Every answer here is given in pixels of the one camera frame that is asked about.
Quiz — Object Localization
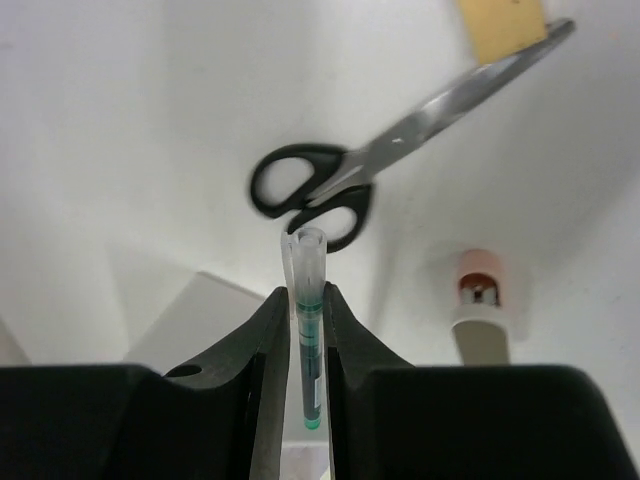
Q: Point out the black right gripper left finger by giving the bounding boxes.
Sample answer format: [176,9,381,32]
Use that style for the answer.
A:
[1,287,290,479]

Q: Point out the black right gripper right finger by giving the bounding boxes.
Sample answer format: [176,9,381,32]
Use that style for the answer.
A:
[324,284,638,479]

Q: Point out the green gel pen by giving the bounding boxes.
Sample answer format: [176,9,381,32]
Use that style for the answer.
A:
[281,227,327,430]

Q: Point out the tan eraser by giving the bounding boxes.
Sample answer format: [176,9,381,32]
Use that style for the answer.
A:
[456,0,548,64]

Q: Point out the white six-compartment organizer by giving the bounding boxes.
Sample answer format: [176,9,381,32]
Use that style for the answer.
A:
[124,272,265,374]

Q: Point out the black-handled scissors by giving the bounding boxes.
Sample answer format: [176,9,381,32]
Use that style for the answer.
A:
[248,18,576,253]

